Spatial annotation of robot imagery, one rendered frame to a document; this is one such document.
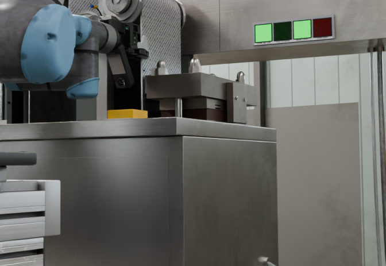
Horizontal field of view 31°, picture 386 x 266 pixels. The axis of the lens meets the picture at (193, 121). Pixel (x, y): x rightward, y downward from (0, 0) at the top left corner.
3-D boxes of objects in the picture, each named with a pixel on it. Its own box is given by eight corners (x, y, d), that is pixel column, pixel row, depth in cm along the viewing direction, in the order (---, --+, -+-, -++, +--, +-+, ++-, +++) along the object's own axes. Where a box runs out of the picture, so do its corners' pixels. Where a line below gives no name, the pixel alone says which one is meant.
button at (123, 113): (107, 120, 162) (107, 110, 162) (122, 122, 168) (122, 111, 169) (132, 119, 159) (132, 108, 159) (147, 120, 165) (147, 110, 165)
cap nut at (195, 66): (185, 74, 182) (185, 57, 182) (192, 76, 185) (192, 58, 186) (199, 73, 180) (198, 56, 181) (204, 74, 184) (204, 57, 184)
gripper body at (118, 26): (142, 26, 184) (118, 17, 173) (142, 58, 184) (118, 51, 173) (118, 28, 187) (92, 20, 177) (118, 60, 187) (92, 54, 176)
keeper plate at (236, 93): (227, 122, 192) (226, 82, 192) (240, 123, 201) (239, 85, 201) (235, 122, 191) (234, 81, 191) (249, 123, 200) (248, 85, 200)
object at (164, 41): (141, 83, 190) (140, 15, 191) (180, 90, 212) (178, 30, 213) (142, 82, 190) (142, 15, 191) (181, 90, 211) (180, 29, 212)
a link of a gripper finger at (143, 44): (157, 38, 192) (140, 32, 184) (158, 59, 192) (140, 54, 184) (147, 38, 194) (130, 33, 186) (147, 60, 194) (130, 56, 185)
